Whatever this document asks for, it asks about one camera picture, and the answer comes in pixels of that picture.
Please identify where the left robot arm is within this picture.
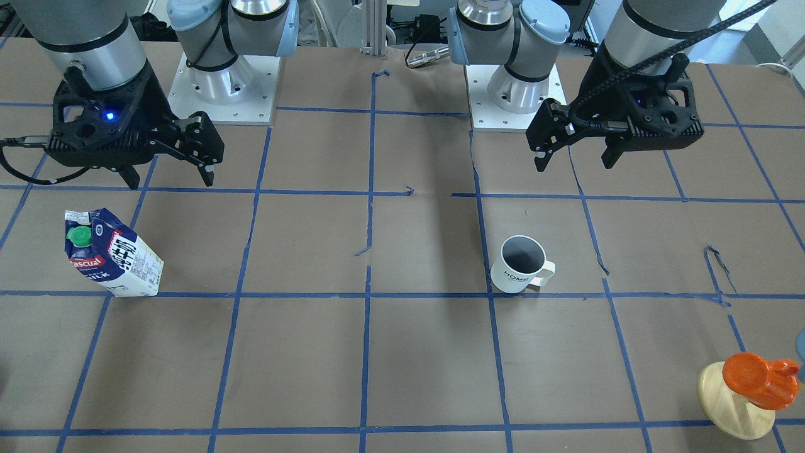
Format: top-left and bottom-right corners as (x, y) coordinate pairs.
(447, 1), (724, 172)

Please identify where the aluminium profile post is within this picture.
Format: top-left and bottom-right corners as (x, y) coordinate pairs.
(359, 0), (387, 59)

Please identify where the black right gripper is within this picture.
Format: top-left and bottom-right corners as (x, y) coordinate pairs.
(44, 61), (225, 190)

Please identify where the white mug grey inside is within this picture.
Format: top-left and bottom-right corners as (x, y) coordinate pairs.
(491, 235), (556, 294)

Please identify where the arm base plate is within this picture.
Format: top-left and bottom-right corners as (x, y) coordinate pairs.
(167, 55), (284, 126)
(465, 64), (566, 132)

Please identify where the black braided cable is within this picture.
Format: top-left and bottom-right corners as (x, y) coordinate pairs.
(569, 0), (778, 135)

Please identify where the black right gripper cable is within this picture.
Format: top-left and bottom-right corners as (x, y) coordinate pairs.
(0, 135), (92, 186)

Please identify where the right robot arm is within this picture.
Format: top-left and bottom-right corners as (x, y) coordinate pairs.
(2, 1), (299, 189)

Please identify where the blue cup on tree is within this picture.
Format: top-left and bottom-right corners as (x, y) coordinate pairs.
(794, 328), (805, 384)

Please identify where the wooden mug tree stand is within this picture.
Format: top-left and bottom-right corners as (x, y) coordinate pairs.
(697, 361), (776, 440)

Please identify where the orange cup on tree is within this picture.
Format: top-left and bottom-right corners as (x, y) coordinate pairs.
(722, 352), (800, 411)

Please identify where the blue white milk carton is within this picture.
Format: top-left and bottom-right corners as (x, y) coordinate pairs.
(64, 208), (164, 298)

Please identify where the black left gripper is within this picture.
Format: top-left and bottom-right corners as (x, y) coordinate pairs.
(525, 46), (704, 172)

